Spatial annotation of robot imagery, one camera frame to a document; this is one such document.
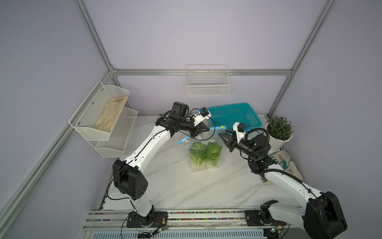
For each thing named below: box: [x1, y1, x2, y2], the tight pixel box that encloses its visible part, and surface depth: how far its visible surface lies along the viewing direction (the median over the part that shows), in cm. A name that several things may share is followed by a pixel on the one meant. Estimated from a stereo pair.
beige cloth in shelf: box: [93, 95, 128, 133], surface depth 80 cm
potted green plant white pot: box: [265, 116, 295, 150], surface depth 92 cm
